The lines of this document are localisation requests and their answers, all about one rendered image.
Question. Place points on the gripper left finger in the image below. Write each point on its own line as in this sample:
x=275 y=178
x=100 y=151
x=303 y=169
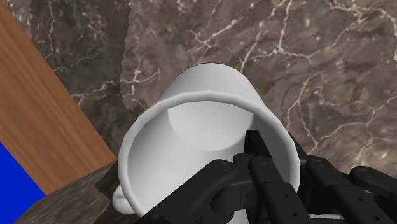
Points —
x=217 y=192

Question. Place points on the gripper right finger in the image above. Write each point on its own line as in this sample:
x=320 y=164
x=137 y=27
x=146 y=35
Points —
x=338 y=198

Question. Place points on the white mug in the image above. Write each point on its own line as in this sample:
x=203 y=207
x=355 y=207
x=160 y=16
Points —
x=186 y=139

